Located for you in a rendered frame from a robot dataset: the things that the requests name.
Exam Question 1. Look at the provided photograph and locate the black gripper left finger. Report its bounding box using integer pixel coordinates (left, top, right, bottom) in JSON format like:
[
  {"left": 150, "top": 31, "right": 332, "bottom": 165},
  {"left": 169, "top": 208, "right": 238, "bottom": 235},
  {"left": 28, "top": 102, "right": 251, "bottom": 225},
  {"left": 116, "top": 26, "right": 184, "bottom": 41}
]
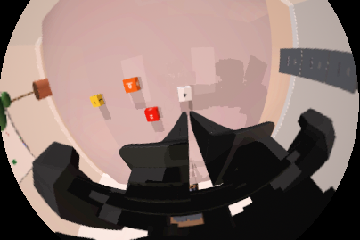
[{"left": 119, "top": 112, "right": 190, "bottom": 185}]

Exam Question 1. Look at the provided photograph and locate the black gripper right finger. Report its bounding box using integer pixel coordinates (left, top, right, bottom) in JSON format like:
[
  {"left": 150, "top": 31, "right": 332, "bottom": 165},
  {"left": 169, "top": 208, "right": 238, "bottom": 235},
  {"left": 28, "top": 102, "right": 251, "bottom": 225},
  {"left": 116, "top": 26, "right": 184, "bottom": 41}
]
[{"left": 190, "top": 111, "right": 274, "bottom": 186}]

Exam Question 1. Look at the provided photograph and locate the white block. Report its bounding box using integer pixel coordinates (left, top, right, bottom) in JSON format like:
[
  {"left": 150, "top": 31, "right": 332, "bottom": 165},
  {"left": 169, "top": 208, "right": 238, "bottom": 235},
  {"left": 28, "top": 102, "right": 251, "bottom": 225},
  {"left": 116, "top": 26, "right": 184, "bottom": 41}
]
[{"left": 176, "top": 86, "right": 192, "bottom": 102}]

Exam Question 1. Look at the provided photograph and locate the red block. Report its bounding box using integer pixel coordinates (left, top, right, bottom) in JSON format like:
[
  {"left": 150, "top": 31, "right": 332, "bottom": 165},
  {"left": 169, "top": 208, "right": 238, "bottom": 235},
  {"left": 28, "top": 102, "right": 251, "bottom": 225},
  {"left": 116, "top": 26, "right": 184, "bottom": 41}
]
[{"left": 144, "top": 107, "right": 160, "bottom": 122}]

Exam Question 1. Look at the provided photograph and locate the yellow block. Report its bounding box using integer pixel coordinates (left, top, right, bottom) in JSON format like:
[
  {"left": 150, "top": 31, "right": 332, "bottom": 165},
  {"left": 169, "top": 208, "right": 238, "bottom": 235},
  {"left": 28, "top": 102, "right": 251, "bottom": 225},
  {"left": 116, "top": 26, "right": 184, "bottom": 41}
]
[{"left": 90, "top": 94, "right": 104, "bottom": 107}]

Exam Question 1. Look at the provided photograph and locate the orange block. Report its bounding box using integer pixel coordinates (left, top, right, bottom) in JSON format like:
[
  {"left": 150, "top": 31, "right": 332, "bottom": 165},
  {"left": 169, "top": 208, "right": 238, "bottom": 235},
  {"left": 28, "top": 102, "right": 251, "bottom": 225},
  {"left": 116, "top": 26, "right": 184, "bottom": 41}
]
[{"left": 123, "top": 77, "right": 140, "bottom": 93}]

